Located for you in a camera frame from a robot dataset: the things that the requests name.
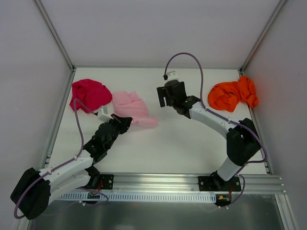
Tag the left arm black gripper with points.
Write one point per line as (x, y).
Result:
(123, 121)

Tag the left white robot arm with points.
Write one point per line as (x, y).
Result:
(31, 204)

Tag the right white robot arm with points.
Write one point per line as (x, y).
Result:
(241, 138)

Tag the magenta t shirt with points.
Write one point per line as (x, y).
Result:
(91, 93)

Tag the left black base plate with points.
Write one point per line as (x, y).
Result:
(101, 182)

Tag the orange t shirt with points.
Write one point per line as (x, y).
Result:
(227, 95)

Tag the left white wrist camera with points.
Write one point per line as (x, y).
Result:
(103, 115)

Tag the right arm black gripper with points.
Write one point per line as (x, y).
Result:
(163, 96)

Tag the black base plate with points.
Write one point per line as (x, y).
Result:
(101, 182)
(214, 183)

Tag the left aluminium frame post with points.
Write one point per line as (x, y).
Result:
(51, 28)

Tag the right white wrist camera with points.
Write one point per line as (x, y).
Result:
(170, 76)

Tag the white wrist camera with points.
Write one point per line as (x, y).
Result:
(170, 76)
(103, 115)

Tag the white slotted cable duct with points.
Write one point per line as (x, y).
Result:
(138, 197)

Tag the front aluminium rail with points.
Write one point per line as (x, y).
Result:
(169, 183)

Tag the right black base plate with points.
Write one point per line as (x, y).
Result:
(214, 183)

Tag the pink t shirt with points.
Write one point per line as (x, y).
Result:
(130, 105)

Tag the aluminium frame post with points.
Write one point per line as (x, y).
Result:
(263, 34)
(51, 28)

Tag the right aluminium frame post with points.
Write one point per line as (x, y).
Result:
(263, 34)

